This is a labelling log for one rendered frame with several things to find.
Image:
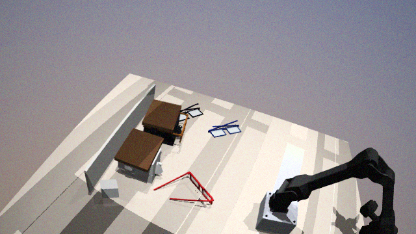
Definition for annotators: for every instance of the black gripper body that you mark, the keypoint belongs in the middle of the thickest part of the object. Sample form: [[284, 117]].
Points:
[[368, 209]]

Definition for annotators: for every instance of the black glasses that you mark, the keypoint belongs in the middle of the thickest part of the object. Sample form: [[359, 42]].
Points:
[[193, 112]]

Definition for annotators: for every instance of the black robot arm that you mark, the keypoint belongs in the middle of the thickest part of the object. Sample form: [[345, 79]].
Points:
[[366, 164]]

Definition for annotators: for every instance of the grey flat panel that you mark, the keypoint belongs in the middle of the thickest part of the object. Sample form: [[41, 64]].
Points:
[[108, 151]]

